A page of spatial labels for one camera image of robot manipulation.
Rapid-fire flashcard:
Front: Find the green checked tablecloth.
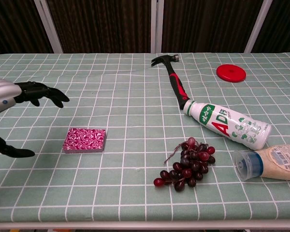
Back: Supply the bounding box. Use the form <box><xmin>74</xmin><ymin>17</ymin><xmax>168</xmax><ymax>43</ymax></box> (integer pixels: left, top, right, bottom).
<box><xmin>0</xmin><ymin>52</ymin><xmax>290</xmax><ymax>223</ymax></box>

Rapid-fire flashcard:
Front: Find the pink patterned box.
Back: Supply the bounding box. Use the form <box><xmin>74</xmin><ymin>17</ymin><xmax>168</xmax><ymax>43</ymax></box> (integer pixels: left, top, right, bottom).
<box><xmin>62</xmin><ymin>128</ymin><xmax>106</xmax><ymax>155</ymax></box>

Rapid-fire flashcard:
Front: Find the white AD drink bottle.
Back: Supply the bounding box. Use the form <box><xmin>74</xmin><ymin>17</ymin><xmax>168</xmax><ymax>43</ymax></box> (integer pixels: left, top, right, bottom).
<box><xmin>183</xmin><ymin>99</ymin><xmax>273</xmax><ymax>150</ymax></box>

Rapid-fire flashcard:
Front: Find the black red claw hammer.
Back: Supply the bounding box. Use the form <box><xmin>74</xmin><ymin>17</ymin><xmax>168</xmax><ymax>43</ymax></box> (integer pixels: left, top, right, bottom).
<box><xmin>151</xmin><ymin>54</ymin><xmax>190</xmax><ymax>111</ymax></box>

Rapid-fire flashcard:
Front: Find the red round disc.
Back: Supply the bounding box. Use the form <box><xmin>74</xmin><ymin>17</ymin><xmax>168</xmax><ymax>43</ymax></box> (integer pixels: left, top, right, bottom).
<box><xmin>216</xmin><ymin>64</ymin><xmax>247</xmax><ymax>83</ymax></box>

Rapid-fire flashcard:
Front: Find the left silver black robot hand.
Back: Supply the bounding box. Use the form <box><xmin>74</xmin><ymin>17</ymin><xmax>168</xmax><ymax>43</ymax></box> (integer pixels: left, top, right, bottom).
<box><xmin>0</xmin><ymin>78</ymin><xmax>70</xmax><ymax>158</ymax></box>

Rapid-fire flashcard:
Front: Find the dark ribbed partition panel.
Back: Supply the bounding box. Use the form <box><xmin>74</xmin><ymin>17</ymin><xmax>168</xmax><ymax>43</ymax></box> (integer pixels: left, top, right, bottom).
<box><xmin>0</xmin><ymin>0</ymin><xmax>55</xmax><ymax>59</ymax></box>
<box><xmin>161</xmin><ymin>0</ymin><xmax>264</xmax><ymax>54</ymax></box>
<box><xmin>45</xmin><ymin>0</ymin><xmax>152</xmax><ymax>54</ymax></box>
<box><xmin>252</xmin><ymin>0</ymin><xmax>290</xmax><ymax>54</ymax></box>

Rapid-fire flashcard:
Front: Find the dark red grape bunch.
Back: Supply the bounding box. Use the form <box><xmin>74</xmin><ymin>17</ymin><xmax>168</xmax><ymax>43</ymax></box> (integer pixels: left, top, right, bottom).
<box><xmin>153</xmin><ymin>137</ymin><xmax>216</xmax><ymax>192</ymax></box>

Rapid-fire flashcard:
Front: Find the mayonnaise squeeze bottle blue cap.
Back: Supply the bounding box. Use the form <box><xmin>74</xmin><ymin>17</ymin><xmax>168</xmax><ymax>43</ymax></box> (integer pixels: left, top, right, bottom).
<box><xmin>232</xmin><ymin>144</ymin><xmax>290</xmax><ymax>181</ymax></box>

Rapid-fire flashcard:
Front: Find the white frame post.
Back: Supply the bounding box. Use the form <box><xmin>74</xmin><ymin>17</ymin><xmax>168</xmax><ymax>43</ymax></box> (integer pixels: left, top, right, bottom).
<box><xmin>244</xmin><ymin>0</ymin><xmax>274</xmax><ymax>54</ymax></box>
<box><xmin>150</xmin><ymin>0</ymin><xmax>165</xmax><ymax>54</ymax></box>
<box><xmin>33</xmin><ymin>0</ymin><xmax>64</xmax><ymax>54</ymax></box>

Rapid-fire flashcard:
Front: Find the white table frame edge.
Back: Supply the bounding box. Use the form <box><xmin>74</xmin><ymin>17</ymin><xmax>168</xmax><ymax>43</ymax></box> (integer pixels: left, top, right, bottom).
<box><xmin>0</xmin><ymin>220</ymin><xmax>290</xmax><ymax>230</ymax></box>

